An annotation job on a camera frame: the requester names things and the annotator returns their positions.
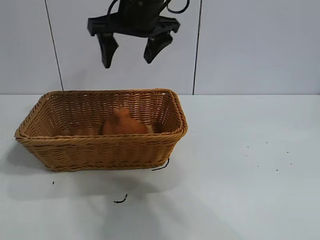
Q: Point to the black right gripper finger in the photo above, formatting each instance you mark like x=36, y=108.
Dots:
x=156, y=47
x=108, y=50

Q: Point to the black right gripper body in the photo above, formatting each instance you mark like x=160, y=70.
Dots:
x=136, y=17

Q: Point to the woven wicker rectangular basket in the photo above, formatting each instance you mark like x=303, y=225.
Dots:
x=105, y=150

